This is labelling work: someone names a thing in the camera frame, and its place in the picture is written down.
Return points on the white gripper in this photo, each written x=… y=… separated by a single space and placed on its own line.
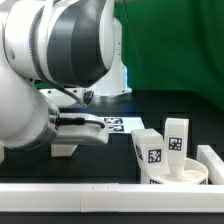
x=81 y=129

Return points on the white round stool seat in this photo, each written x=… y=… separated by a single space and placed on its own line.
x=191 y=173

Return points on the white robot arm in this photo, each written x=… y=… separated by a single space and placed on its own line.
x=67 y=44

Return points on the white paper marker sheet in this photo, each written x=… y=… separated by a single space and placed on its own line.
x=123 y=124

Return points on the white left block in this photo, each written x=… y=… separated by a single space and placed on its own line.
x=2 y=155

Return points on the white front rail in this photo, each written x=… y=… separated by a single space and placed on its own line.
x=111 y=198

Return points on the white rail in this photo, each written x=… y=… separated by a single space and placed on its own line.
x=208 y=157
x=111 y=198

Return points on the white right rail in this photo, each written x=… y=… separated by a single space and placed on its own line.
x=208 y=157

